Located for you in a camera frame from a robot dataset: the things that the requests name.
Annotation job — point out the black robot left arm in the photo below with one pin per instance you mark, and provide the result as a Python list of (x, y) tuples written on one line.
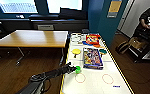
[(44, 78)]

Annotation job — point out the blue snack box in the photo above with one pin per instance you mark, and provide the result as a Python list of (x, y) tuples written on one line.
[(92, 58)]

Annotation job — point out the white air hockey table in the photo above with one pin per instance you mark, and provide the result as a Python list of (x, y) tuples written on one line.
[(94, 80)]

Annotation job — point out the clear glass bowl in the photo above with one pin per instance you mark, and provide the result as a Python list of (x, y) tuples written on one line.
[(77, 37)]

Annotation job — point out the red flat item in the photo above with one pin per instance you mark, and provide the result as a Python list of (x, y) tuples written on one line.
[(92, 40)]

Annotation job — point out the teal paddle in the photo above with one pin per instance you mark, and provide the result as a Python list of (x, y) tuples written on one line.
[(102, 51)]

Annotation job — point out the black sofa cushion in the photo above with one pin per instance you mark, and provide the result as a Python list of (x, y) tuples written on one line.
[(72, 14)]

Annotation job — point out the brown backpack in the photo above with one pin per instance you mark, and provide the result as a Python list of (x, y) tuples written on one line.
[(122, 47)]

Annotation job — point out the dark sofa row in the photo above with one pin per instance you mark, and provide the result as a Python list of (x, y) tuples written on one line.
[(24, 24)]

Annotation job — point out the bright window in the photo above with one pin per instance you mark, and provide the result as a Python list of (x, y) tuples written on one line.
[(64, 5), (17, 6)]

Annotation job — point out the brown cardboard box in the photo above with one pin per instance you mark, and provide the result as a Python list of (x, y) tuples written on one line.
[(137, 43)]

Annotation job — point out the black wheeled cart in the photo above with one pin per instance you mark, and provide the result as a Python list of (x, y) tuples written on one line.
[(146, 53)]

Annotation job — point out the white framed door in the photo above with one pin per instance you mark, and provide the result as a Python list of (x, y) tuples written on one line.
[(126, 15)]

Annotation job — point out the yellow wall sign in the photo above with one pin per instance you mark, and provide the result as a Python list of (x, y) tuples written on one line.
[(114, 8)]

